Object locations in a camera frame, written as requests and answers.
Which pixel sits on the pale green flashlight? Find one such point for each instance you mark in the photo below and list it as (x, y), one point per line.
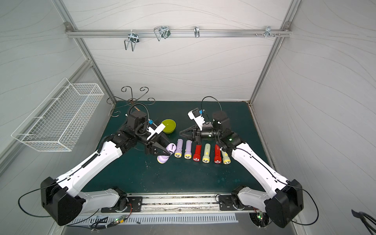
(225, 158)
(206, 155)

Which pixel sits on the metal double hook middle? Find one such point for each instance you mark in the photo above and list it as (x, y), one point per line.
(161, 32)

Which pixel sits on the copper wire jewelry stand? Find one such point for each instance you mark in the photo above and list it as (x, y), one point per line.
(113, 100)

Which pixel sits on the white vent strip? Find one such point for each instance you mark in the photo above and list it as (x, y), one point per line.
(153, 219)

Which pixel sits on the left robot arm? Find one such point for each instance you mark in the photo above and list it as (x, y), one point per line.
(77, 178)

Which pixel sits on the left green-lit circuit board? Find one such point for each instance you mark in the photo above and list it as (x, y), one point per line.
(120, 219)

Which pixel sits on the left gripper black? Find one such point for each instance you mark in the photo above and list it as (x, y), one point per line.
(152, 143)

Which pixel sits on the metal hook bracket right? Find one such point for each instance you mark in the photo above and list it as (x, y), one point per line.
(268, 33)

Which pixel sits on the aluminium top rail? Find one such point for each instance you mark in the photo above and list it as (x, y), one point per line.
(175, 33)

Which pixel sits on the small metal hook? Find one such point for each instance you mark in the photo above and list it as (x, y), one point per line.
(196, 32)

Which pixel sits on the red flashlight horizontal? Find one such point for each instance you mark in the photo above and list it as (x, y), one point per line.
(217, 155)

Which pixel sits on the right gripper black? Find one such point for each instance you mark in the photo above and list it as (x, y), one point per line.
(198, 133)

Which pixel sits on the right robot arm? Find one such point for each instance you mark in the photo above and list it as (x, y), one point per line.
(281, 199)

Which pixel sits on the white wire basket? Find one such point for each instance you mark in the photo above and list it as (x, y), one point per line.
(56, 124)

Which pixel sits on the aluminium front rail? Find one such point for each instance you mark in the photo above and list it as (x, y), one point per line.
(176, 202)

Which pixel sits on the green-lit circuit board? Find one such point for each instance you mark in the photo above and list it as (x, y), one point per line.
(120, 219)
(260, 215)

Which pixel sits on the lime green bowl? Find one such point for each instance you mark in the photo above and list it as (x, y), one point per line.
(170, 126)

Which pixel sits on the metal double hook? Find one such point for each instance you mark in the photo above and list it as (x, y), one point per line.
(161, 32)
(131, 41)

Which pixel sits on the purple flashlight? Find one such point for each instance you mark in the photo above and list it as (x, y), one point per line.
(188, 150)
(179, 148)
(171, 148)

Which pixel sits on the right green-lit circuit board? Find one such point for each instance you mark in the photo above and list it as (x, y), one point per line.
(260, 215)

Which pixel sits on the aluminium rail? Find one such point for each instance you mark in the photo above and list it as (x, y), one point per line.
(175, 33)
(176, 202)

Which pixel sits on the metal double hook left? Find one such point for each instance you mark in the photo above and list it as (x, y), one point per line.
(131, 41)

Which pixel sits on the black object bottom right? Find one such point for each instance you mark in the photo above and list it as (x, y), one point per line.
(368, 221)

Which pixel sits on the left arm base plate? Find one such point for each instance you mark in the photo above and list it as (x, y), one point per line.
(135, 204)

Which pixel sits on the dark green table mat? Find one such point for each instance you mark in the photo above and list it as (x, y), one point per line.
(136, 172)

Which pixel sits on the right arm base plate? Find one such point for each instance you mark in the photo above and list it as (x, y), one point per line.
(225, 203)

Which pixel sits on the red flashlight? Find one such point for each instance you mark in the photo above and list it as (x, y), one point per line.
(197, 153)

